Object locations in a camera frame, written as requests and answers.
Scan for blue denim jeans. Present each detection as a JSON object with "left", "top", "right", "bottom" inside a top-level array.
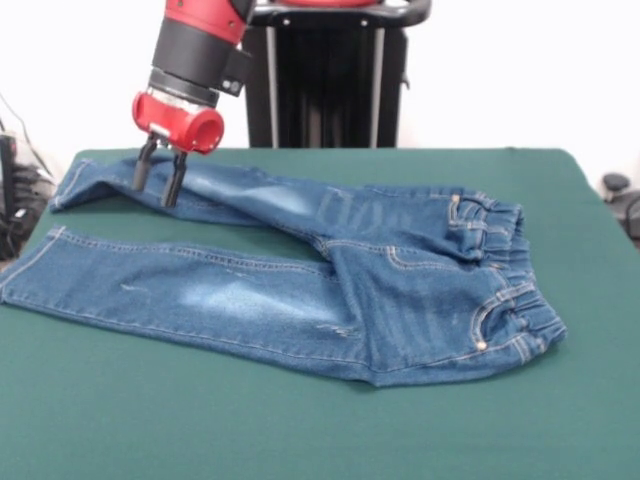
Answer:
[{"left": 0, "top": 152, "right": 569, "bottom": 389}]

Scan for dark green table cloth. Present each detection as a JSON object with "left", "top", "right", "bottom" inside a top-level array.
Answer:
[{"left": 0, "top": 147, "right": 640, "bottom": 480}]

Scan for black cable bundle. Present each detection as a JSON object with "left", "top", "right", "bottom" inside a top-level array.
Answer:
[{"left": 0, "top": 162, "right": 55, "bottom": 261}]

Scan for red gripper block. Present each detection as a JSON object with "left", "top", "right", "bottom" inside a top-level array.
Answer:
[{"left": 131, "top": 90, "right": 224, "bottom": 209}]

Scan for black robot pedestal stand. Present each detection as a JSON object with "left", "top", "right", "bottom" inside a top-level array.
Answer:
[{"left": 234, "top": 0, "right": 434, "bottom": 150}]

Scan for black chair base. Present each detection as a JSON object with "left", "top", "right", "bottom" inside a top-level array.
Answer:
[{"left": 602, "top": 172, "right": 640, "bottom": 249}]

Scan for black electronics box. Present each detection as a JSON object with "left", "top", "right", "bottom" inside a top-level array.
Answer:
[{"left": 0, "top": 133, "right": 19, "bottom": 217}]

